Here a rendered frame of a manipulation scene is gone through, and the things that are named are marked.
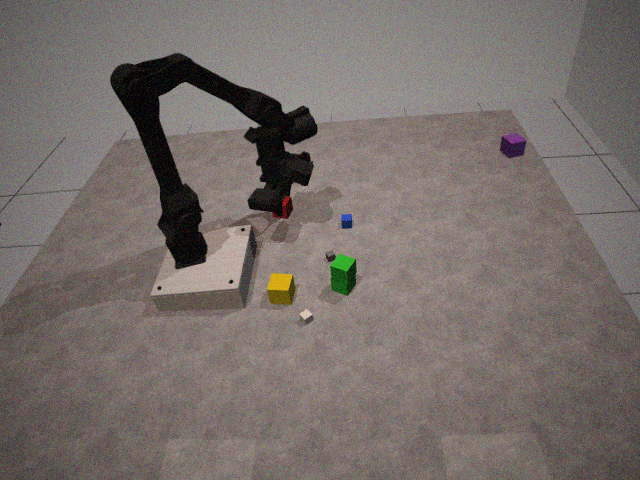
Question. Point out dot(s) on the yellow cube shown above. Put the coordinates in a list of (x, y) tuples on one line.
[(281, 289)]

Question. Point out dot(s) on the red block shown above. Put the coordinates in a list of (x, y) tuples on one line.
[(287, 208)]

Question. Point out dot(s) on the green block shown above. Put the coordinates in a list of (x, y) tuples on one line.
[(343, 269), (343, 288)]

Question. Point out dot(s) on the purple cube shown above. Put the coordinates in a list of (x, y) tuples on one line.
[(513, 145)]

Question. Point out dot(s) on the small blue block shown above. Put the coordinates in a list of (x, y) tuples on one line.
[(346, 221)]

